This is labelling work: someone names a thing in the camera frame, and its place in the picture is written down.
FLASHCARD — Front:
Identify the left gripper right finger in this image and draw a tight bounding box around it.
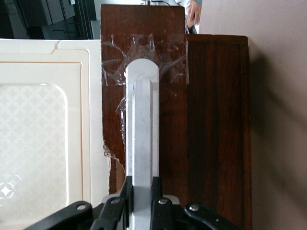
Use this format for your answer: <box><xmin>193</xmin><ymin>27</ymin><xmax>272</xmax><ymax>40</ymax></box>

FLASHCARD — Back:
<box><xmin>150</xmin><ymin>176</ymin><xmax>242</xmax><ymax>230</ymax></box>

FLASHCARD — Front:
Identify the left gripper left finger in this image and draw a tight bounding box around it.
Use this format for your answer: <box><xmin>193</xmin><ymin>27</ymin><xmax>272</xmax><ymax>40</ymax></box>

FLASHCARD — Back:
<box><xmin>24</xmin><ymin>175</ymin><xmax>134</xmax><ymax>230</ymax></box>

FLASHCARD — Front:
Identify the white drawer handle bar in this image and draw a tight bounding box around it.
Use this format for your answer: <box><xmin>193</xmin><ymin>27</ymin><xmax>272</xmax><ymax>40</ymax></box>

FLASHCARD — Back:
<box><xmin>124</xmin><ymin>58</ymin><xmax>160</xmax><ymax>230</ymax></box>

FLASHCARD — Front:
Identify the dark wooden drawer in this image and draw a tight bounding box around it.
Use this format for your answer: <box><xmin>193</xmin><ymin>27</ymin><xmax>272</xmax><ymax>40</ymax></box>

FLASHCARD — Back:
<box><xmin>100</xmin><ymin>4</ymin><xmax>189</xmax><ymax>207</ymax></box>

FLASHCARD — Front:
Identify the cream plastic drawer cabinet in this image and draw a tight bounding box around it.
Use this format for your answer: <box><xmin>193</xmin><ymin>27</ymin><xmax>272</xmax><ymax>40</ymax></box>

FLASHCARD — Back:
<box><xmin>0</xmin><ymin>38</ymin><xmax>111</xmax><ymax>216</ymax></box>

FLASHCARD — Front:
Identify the cream patterned plastic drawer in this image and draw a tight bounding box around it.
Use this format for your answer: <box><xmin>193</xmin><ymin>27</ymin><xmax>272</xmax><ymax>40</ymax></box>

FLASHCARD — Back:
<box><xmin>0</xmin><ymin>40</ymin><xmax>92</xmax><ymax>211</ymax></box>

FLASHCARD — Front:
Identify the dark wooden base board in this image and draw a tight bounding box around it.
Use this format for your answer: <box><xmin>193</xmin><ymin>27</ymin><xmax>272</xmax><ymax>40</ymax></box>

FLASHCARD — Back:
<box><xmin>186</xmin><ymin>34</ymin><xmax>253</xmax><ymax>230</ymax></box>

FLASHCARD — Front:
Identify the clear adhesive tape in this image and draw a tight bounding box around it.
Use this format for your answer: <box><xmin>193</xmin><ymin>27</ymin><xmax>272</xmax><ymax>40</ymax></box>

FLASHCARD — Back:
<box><xmin>100</xmin><ymin>33</ymin><xmax>190</xmax><ymax>166</ymax></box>

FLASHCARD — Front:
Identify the background person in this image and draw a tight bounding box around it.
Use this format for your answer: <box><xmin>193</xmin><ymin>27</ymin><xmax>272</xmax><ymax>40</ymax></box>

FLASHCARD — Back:
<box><xmin>184</xmin><ymin>0</ymin><xmax>202</xmax><ymax>34</ymax></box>

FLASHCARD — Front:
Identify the black background cabinet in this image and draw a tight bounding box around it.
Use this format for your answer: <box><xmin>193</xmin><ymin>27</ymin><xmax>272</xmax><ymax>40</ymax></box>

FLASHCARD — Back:
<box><xmin>0</xmin><ymin>0</ymin><xmax>101</xmax><ymax>40</ymax></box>

